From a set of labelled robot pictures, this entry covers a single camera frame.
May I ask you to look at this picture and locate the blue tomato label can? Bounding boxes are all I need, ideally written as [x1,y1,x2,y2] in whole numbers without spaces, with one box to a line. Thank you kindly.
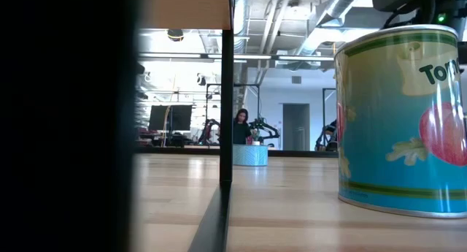
[333,24,467,219]

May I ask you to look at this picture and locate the grey door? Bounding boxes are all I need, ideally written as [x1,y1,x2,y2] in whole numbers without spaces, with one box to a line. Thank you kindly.
[282,103,311,152]

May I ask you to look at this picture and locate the person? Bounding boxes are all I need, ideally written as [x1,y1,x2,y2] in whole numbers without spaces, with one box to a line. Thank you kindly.
[232,108,252,145]

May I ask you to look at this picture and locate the short blue patterned can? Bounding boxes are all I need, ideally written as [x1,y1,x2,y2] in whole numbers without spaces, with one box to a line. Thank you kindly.
[232,144,269,167]

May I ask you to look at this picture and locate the black computer monitors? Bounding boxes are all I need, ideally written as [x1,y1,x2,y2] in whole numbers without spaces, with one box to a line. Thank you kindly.
[148,104,193,132]

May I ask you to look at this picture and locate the large black foreground block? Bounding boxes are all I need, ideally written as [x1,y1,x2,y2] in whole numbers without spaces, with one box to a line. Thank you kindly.
[0,0,142,252]

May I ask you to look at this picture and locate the silver air duct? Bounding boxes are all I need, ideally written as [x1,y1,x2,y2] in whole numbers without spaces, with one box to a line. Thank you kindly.
[295,0,369,56]

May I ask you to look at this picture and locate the black aluminium table frame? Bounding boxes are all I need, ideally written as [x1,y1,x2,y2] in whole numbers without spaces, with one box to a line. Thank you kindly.
[134,145,339,159]

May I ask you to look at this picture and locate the wooden shelf black frame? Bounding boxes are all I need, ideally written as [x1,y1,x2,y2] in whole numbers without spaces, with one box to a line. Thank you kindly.
[140,0,235,252]

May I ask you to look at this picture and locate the black dome camera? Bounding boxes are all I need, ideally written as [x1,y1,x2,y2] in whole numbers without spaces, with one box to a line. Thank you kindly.
[166,28,185,43]

